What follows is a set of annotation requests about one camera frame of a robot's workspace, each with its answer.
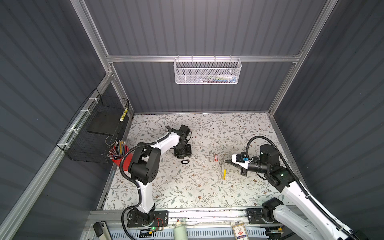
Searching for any yellow marker in basket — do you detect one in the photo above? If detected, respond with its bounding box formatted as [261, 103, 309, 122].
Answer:
[120, 108, 128, 122]

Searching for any red pencil cup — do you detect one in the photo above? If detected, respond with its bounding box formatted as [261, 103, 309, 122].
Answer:
[107, 141, 133, 171]

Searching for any white bottle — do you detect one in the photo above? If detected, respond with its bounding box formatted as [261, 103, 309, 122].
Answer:
[174, 220, 188, 240]

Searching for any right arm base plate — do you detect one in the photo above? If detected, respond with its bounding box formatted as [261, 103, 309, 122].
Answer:
[245, 208, 268, 224]

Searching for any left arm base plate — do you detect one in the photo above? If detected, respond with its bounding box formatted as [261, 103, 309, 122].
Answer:
[126, 209, 169, 228]

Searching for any black wire basket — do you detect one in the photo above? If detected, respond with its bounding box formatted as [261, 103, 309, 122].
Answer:
[57, 89, 130, 164]

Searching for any right black cable conduit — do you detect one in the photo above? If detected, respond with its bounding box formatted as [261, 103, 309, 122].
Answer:
[245, 135, 361, 240]

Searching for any white wire mesh basket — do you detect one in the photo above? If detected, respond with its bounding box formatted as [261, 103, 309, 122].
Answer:
[173, 58, 242, 85]

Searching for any playing card box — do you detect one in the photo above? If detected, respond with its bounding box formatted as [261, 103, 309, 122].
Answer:
[232, 223, 249, 240]

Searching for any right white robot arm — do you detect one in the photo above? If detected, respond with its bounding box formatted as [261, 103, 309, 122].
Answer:
[225, 145, 368, 240]

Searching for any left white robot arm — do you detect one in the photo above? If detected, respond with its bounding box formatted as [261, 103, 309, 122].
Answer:
[120, 125, 192, 225]

